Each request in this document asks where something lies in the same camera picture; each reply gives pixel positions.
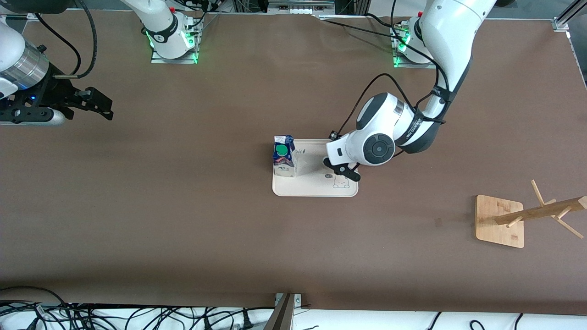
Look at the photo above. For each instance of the aluminium frame corner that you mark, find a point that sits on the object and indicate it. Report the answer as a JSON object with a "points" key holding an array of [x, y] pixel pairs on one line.
{"points": [[568, 16]]}

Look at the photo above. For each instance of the metal corner bracket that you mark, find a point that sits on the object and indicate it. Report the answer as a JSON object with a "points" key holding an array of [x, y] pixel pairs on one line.
{"points": [[298, 300]]}

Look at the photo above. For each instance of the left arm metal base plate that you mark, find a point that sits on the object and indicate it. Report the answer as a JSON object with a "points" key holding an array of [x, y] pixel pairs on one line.
{"points": [[412, 65]]}

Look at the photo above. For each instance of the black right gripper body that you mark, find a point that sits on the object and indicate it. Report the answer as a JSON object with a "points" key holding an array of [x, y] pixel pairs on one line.
{"points": [[53, 90]]}

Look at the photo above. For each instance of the cream rabbit print tray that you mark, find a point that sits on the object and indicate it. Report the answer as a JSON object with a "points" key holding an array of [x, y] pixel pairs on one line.
{"points": [[312, 185]]}

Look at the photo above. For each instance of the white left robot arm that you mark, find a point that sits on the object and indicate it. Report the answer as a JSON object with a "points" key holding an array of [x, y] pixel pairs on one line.
{"points": [[449, 36]]}

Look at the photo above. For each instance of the grey metal rail block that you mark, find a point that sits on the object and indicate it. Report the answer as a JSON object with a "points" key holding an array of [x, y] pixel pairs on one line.
{"points": [[300, 9]]}

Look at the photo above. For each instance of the blue white milk carton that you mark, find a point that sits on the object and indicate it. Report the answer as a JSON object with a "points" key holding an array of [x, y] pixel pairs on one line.
{"points": [[284, 156]]}

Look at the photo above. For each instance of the wooden mug tree stand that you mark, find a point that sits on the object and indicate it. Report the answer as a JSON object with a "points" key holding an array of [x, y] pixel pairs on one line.
{"points": [[497, 220]]}

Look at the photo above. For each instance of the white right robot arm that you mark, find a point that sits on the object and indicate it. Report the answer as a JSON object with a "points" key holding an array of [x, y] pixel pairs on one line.
{"points": [[160, 27]]}

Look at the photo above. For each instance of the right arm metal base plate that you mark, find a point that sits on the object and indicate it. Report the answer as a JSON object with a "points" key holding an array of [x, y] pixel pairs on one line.
{"points": [[183, 60]]}

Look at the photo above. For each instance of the aluminium profile post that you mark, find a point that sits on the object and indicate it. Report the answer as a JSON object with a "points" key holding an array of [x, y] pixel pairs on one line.
{"points": [[282, 316]]}

